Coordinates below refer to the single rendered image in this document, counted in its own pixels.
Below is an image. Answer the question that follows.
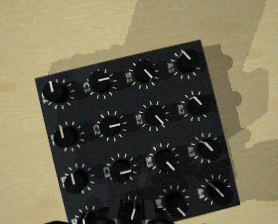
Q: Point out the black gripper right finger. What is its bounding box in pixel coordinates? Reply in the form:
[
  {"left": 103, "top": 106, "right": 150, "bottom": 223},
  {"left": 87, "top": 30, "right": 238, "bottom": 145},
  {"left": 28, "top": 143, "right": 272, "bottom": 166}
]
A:
[{"left": 140, "top": 200, "right": 175, "bottom": 224}]

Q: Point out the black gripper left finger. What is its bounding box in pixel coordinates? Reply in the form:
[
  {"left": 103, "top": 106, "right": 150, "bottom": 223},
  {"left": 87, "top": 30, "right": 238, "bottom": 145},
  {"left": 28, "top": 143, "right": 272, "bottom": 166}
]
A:
[{"left": 45, "top": 199, "right": 124, "bottom": 224}]

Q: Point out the black knob box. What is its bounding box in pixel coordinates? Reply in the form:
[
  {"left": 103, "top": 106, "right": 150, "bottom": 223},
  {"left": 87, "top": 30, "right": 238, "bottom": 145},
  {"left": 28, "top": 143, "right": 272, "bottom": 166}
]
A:
[{"left": 35, "top": 39, "right": 241, "bottom": 224}]

